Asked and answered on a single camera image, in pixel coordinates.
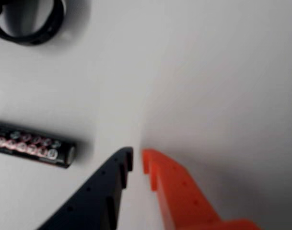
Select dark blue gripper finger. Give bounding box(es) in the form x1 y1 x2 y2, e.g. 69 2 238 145
36 146 134 230

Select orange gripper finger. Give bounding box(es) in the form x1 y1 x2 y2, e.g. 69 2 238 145
141 148 262 230

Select black AA battery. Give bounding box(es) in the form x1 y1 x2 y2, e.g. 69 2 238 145
0 121 77 170

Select black ring strap device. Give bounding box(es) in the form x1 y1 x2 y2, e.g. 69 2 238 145
0 0 66 46

